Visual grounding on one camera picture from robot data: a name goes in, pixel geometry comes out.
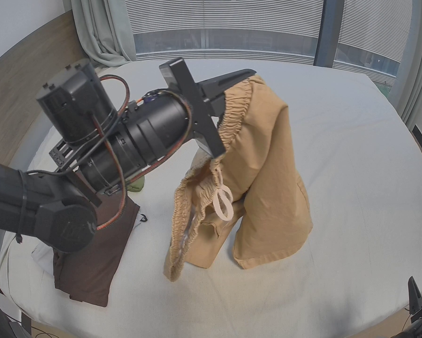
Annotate green garment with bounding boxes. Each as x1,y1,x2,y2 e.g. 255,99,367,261
126,177,146,193

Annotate white garment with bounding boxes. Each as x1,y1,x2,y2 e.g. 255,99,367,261
31,208,149,278

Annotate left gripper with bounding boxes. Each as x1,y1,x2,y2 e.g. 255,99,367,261
81,58,257,194

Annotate window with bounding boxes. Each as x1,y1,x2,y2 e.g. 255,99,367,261
121,0,414,87

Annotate grey-green curtain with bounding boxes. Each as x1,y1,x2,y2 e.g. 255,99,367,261
60,0,137,68
390,0,422,124

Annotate tan shorts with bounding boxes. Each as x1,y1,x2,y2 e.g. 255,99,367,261
163,75,313,282

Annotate brown garment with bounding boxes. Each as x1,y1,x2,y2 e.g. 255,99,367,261
53,175,141,308

